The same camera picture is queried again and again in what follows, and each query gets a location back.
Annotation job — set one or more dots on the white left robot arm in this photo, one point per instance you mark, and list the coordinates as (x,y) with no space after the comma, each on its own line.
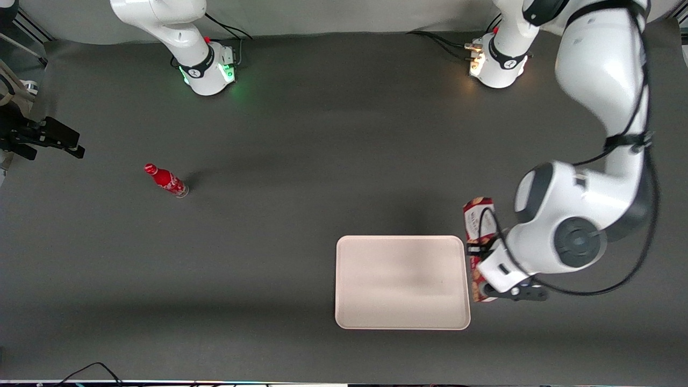
(596,64)

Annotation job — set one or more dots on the red cookie box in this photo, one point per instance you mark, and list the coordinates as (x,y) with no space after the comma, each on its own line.
(477,220)

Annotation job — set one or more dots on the beige plastic tray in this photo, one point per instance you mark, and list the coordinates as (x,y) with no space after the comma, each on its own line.
(402,282)

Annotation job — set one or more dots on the aluminium frame rail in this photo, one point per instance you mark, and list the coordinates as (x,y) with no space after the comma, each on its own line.
(32,27)

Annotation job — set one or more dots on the red cola bottle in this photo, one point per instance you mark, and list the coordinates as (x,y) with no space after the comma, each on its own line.
(166,181)

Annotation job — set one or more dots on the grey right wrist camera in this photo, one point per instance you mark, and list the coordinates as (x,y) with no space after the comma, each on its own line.
(3,169)

